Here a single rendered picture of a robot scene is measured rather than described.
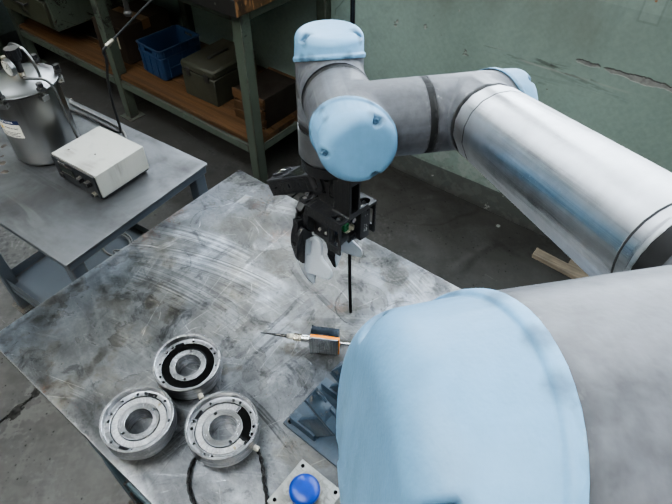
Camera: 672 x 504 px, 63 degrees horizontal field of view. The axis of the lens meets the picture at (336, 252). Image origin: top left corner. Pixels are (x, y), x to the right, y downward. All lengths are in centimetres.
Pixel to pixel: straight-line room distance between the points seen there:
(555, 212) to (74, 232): 121
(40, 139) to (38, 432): 89
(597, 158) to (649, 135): 168
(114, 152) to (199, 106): 119
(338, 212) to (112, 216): 84
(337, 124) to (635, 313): 34
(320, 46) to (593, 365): 46
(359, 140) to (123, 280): 70
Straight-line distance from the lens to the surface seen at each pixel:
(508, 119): 45
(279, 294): 101
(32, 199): 157
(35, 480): 189
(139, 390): 90
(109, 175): 146
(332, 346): 90
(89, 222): 144
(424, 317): 18
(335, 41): 58
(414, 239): 226
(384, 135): 50
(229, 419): 86
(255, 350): 94
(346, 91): 52
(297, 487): 75
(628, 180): 35
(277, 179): 76
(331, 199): 69
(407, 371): 17
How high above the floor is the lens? 157
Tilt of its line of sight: 46 degrees down
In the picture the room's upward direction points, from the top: straight up
